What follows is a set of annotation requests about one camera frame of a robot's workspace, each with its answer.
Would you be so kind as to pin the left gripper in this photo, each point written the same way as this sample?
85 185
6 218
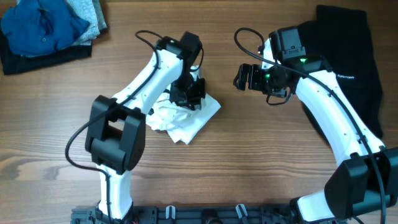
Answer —
194 99

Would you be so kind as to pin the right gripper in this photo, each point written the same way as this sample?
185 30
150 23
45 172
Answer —
255 71

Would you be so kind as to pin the white t-shirt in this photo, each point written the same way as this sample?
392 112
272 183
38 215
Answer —
181 123

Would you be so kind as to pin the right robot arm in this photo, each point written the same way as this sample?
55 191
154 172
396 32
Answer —
366 176

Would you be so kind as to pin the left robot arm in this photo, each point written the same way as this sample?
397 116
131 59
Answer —
116 134

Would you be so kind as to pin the black garment with logo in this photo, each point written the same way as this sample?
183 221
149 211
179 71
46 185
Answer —
343 37

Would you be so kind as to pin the light grey folded garment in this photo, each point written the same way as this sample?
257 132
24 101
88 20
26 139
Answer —
91 11

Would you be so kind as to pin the blue shirt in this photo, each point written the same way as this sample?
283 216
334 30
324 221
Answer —
37 27

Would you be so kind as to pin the black folded garment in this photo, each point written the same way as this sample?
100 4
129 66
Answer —
14 64

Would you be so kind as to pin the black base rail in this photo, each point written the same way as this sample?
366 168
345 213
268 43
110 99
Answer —
265 214

